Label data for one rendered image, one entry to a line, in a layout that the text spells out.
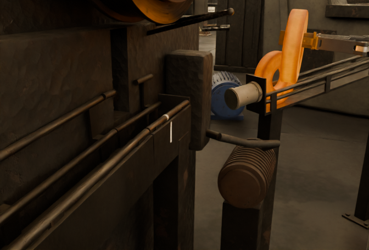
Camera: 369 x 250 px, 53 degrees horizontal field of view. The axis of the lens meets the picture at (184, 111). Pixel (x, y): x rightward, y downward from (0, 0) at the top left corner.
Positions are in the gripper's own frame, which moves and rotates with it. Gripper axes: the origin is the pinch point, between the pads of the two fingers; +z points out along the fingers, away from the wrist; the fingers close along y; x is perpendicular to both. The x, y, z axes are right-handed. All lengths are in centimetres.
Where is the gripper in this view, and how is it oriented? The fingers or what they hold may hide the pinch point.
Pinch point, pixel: (296, 38)
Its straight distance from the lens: 83.2
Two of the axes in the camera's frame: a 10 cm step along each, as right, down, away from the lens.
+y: 3.5, -2.7, 9.0
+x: 0.7, -9.5, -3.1
